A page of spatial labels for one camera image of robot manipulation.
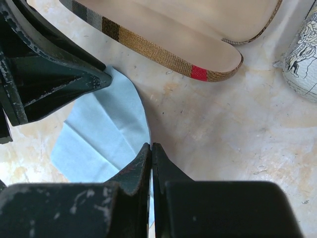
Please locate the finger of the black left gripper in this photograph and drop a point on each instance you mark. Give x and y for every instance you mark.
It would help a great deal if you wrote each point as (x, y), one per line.
(41, 70)

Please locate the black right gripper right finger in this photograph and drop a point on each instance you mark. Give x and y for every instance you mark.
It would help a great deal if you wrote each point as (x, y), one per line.
(185, 208)

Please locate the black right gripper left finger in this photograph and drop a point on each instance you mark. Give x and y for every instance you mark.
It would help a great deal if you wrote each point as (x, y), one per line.
(116, 208)

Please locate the light blue cloth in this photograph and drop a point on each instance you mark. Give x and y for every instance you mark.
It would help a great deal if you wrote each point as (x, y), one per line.
(103, 133)

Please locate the plaid brown glasses case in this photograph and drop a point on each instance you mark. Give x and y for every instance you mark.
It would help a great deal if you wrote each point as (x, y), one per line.
(196, 38)

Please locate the map print glasses case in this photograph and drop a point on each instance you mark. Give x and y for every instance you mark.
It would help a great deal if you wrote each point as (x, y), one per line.
(299, 63)

